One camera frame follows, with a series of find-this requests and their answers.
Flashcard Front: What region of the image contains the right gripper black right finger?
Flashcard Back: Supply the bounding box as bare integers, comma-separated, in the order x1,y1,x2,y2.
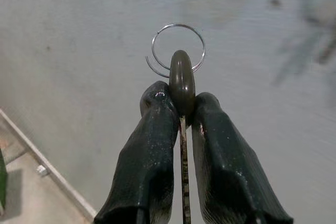
191,92,294,224

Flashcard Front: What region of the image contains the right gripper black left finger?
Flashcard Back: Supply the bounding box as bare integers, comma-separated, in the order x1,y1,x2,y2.
93,81,181,224

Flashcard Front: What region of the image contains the dark-headed key with ring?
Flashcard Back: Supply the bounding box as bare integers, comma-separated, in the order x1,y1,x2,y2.
145,24,206,224

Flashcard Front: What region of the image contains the green plastic object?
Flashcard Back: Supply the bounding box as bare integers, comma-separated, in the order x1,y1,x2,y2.
0,147,7,210

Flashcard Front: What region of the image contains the white wall skirting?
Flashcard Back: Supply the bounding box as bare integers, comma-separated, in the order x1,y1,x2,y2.
0,107,98,221

